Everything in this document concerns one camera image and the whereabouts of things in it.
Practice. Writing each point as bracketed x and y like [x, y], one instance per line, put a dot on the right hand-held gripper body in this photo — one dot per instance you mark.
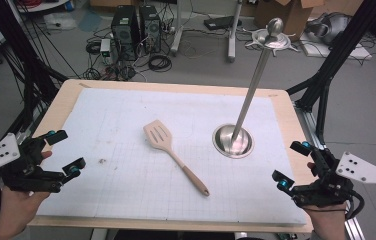
[329, 191]

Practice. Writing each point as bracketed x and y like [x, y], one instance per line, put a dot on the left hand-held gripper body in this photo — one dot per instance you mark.
[26, 173]

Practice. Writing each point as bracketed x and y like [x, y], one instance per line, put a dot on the beige slotted spatula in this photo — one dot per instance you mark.
[164, 143]

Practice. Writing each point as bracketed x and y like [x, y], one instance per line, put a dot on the person's right hand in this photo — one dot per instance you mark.
[327, 221]

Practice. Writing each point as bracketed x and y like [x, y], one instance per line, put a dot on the person's left hand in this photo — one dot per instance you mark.
[16, 210]

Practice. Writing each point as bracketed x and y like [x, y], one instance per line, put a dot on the white grid mat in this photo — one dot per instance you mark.
[126, 106]

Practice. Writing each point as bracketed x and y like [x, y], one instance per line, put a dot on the steel utensil stand with hooks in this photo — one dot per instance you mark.
[252, 90]

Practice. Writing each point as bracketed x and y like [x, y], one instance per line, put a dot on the small white power adapter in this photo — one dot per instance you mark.
[105, 46]

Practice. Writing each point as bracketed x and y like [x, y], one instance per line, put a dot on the white flat board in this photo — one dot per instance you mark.
[349, 51]

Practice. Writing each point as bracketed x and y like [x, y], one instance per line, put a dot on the clear plastic bag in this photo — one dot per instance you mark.
[59, 21]

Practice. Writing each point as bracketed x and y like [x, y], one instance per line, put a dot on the grey bag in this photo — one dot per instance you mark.
[329, 28]

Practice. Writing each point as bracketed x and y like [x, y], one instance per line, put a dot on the large black computer tower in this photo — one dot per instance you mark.
[124, 30]

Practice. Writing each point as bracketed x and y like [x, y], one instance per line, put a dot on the white round table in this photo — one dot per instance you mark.
[42, 6]

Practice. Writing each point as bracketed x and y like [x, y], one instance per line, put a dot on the brown cardboard box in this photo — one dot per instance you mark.
[286, 16]

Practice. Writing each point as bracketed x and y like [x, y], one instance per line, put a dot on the white stand leg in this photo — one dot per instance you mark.
[233, 33]
[177, 30]

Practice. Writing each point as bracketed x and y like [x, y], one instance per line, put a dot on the slim black computer tower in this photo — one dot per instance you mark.
[150, 28]

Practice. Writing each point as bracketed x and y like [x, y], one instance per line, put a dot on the flat black box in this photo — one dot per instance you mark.
[221, 22]

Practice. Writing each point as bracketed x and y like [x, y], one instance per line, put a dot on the aluminium rail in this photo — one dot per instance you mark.
[309, 123]

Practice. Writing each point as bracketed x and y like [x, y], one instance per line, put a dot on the black metal frame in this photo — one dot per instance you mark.
[16, 50]
[339, 53]

